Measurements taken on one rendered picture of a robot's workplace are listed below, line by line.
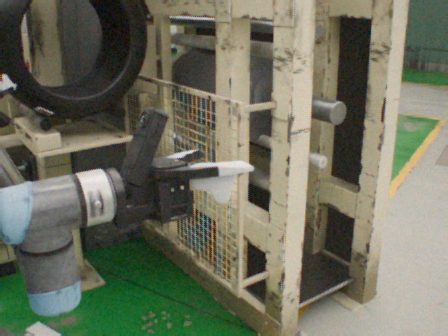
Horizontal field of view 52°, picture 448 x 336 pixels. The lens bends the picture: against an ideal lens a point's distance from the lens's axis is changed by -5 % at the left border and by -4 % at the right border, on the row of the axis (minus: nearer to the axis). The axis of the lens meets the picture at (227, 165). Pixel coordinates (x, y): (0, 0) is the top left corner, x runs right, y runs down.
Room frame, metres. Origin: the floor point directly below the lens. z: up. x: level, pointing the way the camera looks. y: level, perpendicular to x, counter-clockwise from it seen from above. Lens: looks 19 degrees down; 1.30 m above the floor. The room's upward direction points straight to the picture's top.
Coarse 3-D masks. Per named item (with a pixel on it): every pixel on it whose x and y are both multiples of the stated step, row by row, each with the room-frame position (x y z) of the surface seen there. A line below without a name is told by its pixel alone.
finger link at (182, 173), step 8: (176, 168) 0.64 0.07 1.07; (184, 168) 0.64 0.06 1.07; (192, 168) 0.64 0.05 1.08; (200, 168) 0.63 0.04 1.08; (208, 168) 0.64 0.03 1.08; (216, 168) 0.64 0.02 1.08; (168, 176) 0.63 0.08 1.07; (176, 176) 0.63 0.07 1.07; (184, 176) 0.63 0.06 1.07; (192, 176) 0.63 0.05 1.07; (200, 176) 0.64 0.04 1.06; (208, 176) 0.64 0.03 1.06; (216, 176) 0.64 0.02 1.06
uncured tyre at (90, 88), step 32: (0, 0) 1.54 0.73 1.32; (32, 0) 1.56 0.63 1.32; (96, 0) 1.98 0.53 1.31; (128, 0) 1.77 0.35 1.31; (0, 32) 1.52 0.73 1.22; (128, 32) 1.96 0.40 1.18; (0, 64) 1.52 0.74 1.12; (96, 64) 1.97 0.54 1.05; (128, 64) 1.75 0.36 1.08; (32, 96) 1.55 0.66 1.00; (64, 96) 1.62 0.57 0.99; (96, 96) 1.68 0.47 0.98
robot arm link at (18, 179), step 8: (0, 144) 0.65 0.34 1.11; (0, 152) 0.64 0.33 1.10; (0, 160) 0.64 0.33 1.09; (8, 160) 0.65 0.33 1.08; (0, 168) 0.63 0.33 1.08; (8, 168) 0.64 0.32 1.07; (16, 168) 0.67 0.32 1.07; (0, 176) 0.63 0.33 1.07; (8, 176) 0.64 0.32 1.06; (16, 176) 0.65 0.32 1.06; (0, 184) 0.63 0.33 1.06; (8, 184) 0.64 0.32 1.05; (16, 184) 0.65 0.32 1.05
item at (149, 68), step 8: (152, 32) 2.16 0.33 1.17; (152, 40) 2.16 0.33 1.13; (152, 48) 2.16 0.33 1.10; (152, 56) 2.15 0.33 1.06; (144, 64) 2.13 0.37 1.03; (152, 64) 2.15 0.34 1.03; (144, 72) 2.13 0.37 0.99; (152, 72) 2.15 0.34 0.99; (136, 80) 2.11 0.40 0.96; (144, 88) 2.13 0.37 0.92; (152, 88) 2.15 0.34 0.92
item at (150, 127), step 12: (144, 108) 0.69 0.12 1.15; (156, 108) 0.67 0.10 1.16; (144, 120) 0.66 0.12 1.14; (156, 120) 0.66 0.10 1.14; (144, 132) 0.65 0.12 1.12; (156, 132) 0.65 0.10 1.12; (132, 144) 0.67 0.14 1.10; (144, 144) 0.64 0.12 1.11; (156, 144) 0.65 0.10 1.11; (132, 156) 0.65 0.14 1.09; (144, 156) 0.64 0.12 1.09; (132, 168) 0.63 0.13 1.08; (144, 168) 0.64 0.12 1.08; (132, 180) 0.62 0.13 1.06; (144, 180) 0.63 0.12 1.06
